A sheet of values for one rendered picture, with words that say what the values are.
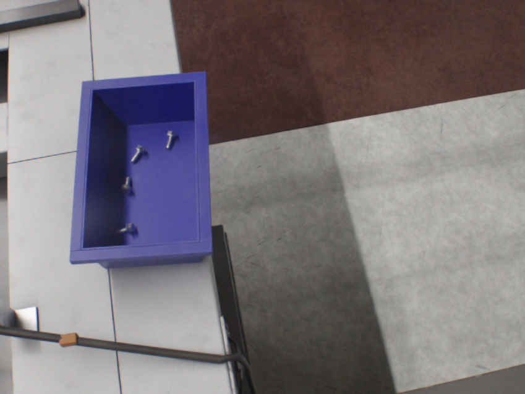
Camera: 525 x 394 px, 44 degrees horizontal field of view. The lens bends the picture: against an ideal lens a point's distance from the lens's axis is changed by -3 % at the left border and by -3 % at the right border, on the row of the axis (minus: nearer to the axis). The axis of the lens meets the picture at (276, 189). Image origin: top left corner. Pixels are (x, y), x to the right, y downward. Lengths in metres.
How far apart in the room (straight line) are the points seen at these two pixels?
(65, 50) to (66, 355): 0.43
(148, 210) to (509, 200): 1.21
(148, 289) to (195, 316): 0.06
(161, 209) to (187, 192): 0.04
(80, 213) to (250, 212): 1.02
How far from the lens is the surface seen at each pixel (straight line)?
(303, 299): 1.64
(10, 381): 0.87
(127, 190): 0.82
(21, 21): 1.02
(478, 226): 1.78
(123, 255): 0.72
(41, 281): 0.82
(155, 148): 0.85
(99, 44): 0.98
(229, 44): 2.02
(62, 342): 0.75
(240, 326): 1.19
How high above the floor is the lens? 1.56
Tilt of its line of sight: 63 degrees down
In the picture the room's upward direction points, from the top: 1 degrees counter-clockwise
